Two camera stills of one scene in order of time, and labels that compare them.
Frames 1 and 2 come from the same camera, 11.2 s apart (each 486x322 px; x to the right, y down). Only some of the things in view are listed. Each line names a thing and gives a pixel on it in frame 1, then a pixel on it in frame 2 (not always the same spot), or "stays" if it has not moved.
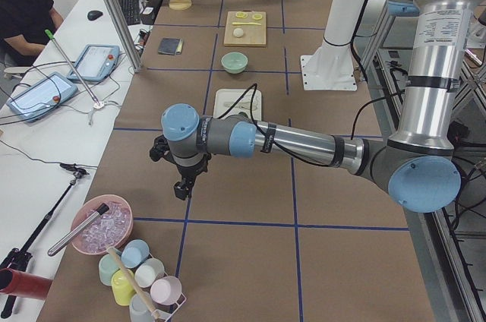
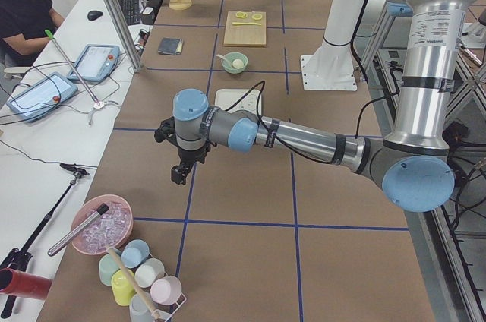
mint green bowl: [235, 62] stays
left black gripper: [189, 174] → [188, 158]
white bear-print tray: [235, 102] stays
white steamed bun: [238, 33] → [238, 64]
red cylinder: [23, 285] stays
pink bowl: [112, 228] stays
